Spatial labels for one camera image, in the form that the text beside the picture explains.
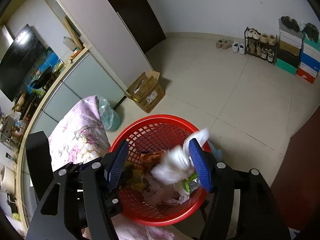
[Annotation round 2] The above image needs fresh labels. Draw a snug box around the green snack wrapper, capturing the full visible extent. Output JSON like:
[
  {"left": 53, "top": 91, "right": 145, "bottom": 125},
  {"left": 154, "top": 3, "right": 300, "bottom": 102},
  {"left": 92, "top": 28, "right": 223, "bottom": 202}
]
[{"left": 183, "top": 172, "right": 201, "bottom": 195}]

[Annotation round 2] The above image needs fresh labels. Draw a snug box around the white tissue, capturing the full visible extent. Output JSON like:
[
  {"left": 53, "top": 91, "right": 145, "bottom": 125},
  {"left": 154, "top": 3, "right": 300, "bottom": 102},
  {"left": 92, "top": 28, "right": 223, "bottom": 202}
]
[{"left": 150, "top": 128, "right": 209, "bottom": 185}]

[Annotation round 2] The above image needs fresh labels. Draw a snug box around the brown wrapper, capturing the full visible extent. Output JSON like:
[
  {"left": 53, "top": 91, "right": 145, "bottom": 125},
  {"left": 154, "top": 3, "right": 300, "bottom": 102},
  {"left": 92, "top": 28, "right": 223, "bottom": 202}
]
[{"left": 140, "top": 150, "right": 165, "bottom": 173}]

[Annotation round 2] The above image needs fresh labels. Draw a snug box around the cat print watsons packet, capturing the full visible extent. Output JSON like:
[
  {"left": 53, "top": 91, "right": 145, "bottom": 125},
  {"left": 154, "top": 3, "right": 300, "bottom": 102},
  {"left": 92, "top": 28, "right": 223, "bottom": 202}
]
[{"left": 143, "top": 175, "right": 175, "bottom": 205}]

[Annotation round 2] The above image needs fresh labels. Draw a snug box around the clear plastic bag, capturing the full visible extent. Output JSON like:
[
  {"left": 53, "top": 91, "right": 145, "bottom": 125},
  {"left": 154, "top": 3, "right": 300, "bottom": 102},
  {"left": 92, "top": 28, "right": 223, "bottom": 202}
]
[{"left": 174, "top": 179, "right": 190, "bottom": 204}]

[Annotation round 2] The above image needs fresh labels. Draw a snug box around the green trash bin with bag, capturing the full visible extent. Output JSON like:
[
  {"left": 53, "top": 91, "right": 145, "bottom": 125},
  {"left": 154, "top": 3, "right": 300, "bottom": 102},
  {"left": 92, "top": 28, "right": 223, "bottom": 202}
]
[{"left": 98, "top": 96, "right": 121, "bottom": 132}]

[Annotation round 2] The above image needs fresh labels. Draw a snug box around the red plastic mesh basket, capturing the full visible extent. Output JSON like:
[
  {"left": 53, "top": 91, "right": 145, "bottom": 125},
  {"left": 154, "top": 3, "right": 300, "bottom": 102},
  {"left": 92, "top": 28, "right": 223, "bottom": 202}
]
[{"left": 111, "top": 114, "right": 210, "bottom": 226}]

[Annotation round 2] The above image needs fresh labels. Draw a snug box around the pink floral table cloth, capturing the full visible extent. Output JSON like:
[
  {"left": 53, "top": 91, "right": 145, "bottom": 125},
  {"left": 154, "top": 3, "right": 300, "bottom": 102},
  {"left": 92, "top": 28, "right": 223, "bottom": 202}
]
[{"left": 49, "top": 95, "right": 178, "bottom": 239}]

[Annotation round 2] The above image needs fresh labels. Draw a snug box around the white rice cooker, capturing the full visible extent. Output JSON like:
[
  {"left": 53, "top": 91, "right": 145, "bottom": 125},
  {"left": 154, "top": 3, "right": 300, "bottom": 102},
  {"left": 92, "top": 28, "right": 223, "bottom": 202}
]
[{"left": 1, "top": 166, "right": 15, "bottom": 194}]

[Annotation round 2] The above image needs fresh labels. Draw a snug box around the cardboard box on floor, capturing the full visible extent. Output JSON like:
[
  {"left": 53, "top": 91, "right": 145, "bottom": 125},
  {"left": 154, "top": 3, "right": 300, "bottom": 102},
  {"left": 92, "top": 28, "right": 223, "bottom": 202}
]
[{"left": 126, "top": 70, "right": 165, "bottom": 113}]

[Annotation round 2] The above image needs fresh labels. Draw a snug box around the black wok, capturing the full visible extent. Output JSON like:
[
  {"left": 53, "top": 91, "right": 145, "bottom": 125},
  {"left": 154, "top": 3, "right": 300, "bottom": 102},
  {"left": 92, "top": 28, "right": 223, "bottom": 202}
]
[{"left": 30, "top": 69, "right": 52, "bottom": 89}]

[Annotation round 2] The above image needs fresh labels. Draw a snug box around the white sneakers pair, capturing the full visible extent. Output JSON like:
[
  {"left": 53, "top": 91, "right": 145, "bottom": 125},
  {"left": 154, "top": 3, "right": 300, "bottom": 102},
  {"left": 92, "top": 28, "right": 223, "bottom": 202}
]
[{"left": 232, "top": 42, "right": 246, "bottom": 55}]

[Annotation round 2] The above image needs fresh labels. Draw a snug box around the beige slippers pair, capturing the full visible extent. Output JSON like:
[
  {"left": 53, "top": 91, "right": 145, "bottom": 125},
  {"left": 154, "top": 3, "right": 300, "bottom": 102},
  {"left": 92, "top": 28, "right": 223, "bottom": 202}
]
[{"left": 216, "top": 39, "right": 233, "bottom": 50}]

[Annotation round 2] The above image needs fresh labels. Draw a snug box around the black shoe rack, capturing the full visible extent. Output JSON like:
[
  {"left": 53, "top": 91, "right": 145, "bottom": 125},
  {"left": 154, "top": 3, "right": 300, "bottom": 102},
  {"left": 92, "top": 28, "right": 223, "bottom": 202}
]
[{"left": 244, "top": 27, "right": 278, "bottom": 64}]

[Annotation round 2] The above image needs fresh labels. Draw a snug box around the wooden cutting board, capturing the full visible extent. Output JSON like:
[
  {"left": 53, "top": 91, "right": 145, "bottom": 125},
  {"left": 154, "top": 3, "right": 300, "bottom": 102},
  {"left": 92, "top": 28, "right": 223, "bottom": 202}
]
[{"left": 63, "top": 17, "right": 84, "bottom": 50}]

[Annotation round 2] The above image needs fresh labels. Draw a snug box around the white plastic bottle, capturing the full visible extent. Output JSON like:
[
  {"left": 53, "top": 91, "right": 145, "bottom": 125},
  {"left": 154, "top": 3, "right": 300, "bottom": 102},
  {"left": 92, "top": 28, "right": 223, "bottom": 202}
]
[{"left": 63, "top": 37, "right": 77, "bottom": 51}]

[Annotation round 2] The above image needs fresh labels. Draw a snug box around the stack of shoe boxes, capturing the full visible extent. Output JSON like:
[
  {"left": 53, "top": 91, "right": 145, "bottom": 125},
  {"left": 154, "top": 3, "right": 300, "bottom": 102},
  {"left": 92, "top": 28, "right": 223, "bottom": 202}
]
[{"left": 276, "top": 16, "right": 319, "bottom": 84}]

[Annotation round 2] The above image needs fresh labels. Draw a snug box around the black range hood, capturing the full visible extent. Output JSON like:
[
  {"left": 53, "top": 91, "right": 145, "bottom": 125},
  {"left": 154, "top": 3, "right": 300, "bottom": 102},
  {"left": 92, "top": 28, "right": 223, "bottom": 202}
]
[{"left": 0, "top": 25, "right": 46, "bottom": 101}]

